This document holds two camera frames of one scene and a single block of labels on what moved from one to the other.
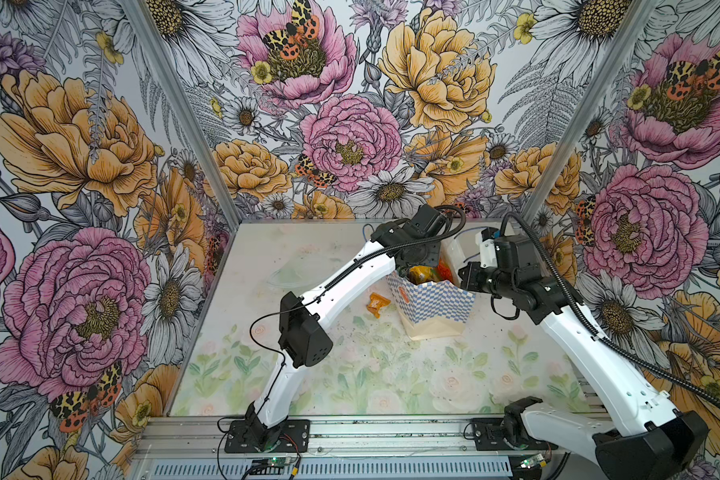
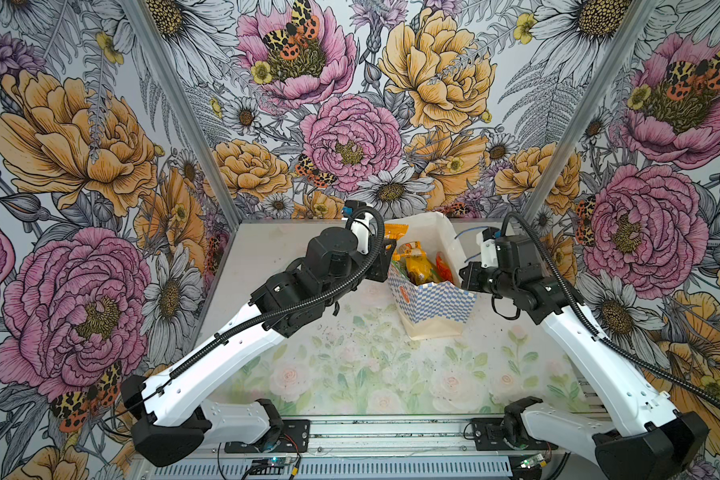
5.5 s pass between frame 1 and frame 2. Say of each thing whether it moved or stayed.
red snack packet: stayed
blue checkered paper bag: stayed
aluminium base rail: stayed
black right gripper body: stayed
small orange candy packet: moved
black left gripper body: moved
